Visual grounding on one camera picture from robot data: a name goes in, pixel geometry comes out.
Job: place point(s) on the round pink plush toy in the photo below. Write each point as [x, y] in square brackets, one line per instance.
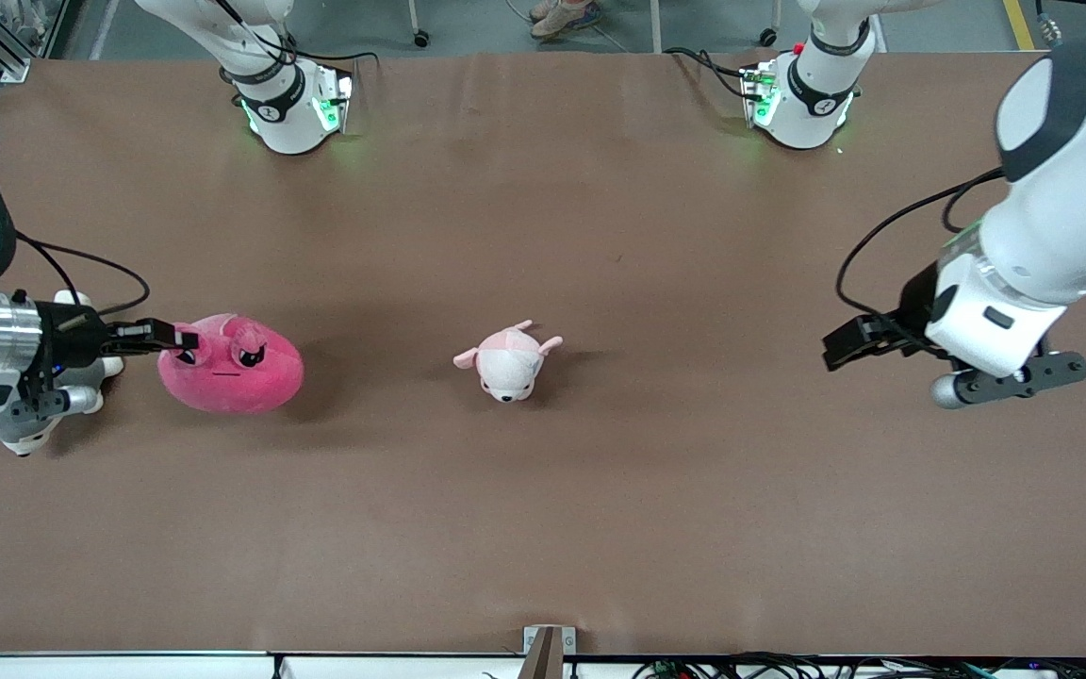
[241, 377]

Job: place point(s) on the chair leg with caster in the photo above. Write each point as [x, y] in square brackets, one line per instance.
[420, 38]
[768, 38]

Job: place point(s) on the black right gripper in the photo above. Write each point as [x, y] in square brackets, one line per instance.
[72, 338]

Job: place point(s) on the grey husky plush toy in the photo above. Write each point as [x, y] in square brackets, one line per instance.
[15, 434]

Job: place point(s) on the metal storage rack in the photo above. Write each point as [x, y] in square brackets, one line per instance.
[43, 24]

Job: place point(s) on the beige sneaker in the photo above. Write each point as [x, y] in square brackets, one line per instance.
[545, 8]
[567, 21]

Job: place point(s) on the metal table edge bracket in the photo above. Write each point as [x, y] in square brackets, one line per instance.
[548, 651]

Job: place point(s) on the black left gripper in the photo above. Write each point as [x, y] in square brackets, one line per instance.
[913, 304]

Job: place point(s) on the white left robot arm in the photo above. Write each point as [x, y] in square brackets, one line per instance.
[1071, 189]

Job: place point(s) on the white pink puppy plush toy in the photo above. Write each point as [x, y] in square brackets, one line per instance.
[510, 363]

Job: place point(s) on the aluminium frame corner post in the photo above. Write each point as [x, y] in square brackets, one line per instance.
[15, 64]

